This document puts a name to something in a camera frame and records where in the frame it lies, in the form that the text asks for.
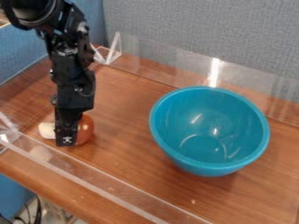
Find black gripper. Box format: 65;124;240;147
51;52;97;147

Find blue partition with wooden shelf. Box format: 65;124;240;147
0;0;106;85

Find clear acrylic left barrier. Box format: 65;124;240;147
0;59;55;130

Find clear acrylic corner bracket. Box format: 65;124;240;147
93;31;123;65

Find clear acrylic barrier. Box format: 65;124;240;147
0;112;212;224
0;59;55;130
109;32;299;127

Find blue plastic bowl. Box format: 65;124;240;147
150;86;270;177

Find brown white toy mushroom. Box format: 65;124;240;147
39;114;95;144

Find black cables under table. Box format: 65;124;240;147
0;194;45;224

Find clear acrylic back barrier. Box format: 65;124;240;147
109;32;299;127

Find clear acrylic front barrier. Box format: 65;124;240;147
0;112;212;224

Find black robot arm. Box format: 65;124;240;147
0;0;97;146

